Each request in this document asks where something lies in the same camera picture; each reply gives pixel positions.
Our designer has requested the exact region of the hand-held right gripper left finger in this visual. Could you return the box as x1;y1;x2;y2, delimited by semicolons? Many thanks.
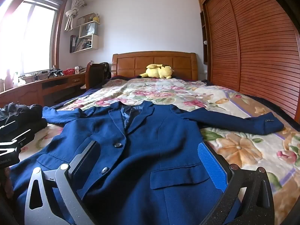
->
23;140;102;225

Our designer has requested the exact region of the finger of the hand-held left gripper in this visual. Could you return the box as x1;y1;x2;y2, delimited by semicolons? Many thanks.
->
0;120;17;135
0;128;36;148

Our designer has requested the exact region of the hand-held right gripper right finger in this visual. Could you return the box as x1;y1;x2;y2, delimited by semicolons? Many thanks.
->
197;142;275;225

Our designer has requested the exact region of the blue suit jacket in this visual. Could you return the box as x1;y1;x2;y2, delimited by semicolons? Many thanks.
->
9;100;285;225

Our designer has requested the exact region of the pile of dark clothes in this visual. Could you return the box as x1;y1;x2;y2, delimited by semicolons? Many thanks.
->
0;103;48;135

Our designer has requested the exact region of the person's left hand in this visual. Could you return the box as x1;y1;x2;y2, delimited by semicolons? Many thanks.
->
4;167;15;199

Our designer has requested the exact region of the floral blanket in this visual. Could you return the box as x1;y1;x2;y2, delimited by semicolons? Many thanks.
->
17;78;300;225

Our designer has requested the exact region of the wooden desk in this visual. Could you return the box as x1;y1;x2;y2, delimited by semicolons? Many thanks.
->
0;71;87;108

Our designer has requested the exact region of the pink bottle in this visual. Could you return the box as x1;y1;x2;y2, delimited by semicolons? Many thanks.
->
5;69;14;91

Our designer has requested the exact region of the black device on stand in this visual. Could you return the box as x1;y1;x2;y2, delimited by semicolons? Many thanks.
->
47;68;64;78

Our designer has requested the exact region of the wooden chair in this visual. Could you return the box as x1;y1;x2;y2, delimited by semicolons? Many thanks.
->
81;62;106;92

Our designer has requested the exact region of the wood-framed window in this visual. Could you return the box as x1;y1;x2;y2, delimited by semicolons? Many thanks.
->
0;0;68;75

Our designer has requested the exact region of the wooden bed headboard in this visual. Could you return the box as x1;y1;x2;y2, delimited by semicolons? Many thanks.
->
111;51;198;81

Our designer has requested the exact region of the row of binders and books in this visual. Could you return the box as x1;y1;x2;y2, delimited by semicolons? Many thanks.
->
70;35;93;52

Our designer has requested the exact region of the yellow plush toy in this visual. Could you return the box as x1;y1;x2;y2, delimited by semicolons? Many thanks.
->
138;64;175;80

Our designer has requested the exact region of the wooden louvered wardrobe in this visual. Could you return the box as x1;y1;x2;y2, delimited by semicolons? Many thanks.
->
197;0;300;120

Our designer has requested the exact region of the white paper bag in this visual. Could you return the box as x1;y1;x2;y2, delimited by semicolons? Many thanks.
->
81;23;96;37

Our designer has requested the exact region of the tied beige curtain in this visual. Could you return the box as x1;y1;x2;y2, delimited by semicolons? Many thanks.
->
64;0;87;31

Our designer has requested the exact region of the white wall shelf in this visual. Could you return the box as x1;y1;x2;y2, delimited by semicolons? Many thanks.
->
70;13;101;53

